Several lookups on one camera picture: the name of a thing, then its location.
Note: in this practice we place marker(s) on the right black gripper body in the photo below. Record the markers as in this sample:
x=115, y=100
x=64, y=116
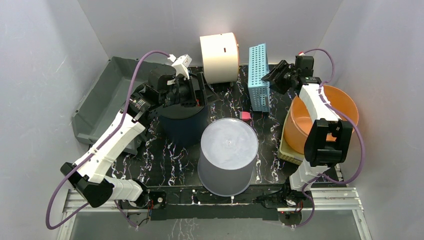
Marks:
x=286, y=74

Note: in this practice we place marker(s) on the dark blue bucket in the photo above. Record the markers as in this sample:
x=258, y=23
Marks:
x=184, y=126

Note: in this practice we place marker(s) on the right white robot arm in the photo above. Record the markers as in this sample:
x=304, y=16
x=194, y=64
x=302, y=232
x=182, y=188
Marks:
x=329, y=137

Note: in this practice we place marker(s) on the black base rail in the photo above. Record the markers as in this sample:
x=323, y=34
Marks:
x=260, y=201

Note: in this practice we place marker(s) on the grey plastic bin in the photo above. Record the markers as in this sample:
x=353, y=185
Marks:
x=104, y=99

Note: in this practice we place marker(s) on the yellow plastic basket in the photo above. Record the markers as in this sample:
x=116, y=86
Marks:
x=288, y=154

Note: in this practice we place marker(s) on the light grey plastic bucket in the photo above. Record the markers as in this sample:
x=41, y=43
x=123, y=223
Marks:
x=228, y=149

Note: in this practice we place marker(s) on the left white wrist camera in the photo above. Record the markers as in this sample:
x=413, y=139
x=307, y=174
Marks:
x=180, y=64

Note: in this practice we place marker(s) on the small pink eraser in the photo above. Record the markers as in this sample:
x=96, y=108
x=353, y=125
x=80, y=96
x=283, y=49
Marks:
x=245, y=116

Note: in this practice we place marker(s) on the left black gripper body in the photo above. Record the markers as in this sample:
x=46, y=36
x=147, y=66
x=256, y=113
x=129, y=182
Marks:
x=184, y=93

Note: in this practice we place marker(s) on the orange plastic bucket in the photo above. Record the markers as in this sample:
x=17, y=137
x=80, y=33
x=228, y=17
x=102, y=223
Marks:
x=298, y=124

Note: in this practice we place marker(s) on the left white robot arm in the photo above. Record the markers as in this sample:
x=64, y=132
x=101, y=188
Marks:
x=87, y=175

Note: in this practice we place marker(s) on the light blue plastic basket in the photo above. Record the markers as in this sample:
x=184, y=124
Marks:
x=258, y=67

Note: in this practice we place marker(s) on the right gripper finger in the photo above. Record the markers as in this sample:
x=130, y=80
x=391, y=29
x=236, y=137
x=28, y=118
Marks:
x=277, y=74
x=282, y=85

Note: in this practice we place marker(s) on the cream cylindrical container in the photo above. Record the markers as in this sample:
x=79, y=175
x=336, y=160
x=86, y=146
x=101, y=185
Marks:
x=220, y=57

